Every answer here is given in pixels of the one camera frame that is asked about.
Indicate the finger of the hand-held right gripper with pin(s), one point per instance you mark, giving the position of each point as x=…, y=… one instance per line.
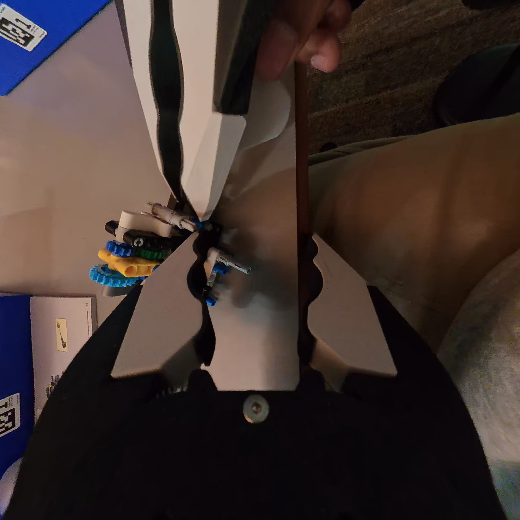
x=140, y=48
x=199, y=61

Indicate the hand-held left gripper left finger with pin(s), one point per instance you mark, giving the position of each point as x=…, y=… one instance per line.
x=162, y=317

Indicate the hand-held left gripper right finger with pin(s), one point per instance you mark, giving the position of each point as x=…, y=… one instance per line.
x=349, y=321

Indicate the multicoloured lego gear model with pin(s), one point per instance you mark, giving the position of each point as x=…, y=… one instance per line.
x=130, y=266

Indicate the grey lego instruction booklet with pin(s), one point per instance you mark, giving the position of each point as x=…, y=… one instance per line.
x=73, y=317

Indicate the person's right hand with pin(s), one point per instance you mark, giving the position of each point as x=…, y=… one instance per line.
x=304, y=32

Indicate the blue storage bin with tag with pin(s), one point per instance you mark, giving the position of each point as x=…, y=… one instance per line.
x=16, y=345
x=61, y=24

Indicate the person's leg in tan trousers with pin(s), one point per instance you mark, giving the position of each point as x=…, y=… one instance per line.
x=406, y=203

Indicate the person's pale knit sweater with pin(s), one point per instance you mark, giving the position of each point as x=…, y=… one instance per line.
x=487, y=345

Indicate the black round-based stand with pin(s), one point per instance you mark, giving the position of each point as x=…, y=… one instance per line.
x=479, y=89

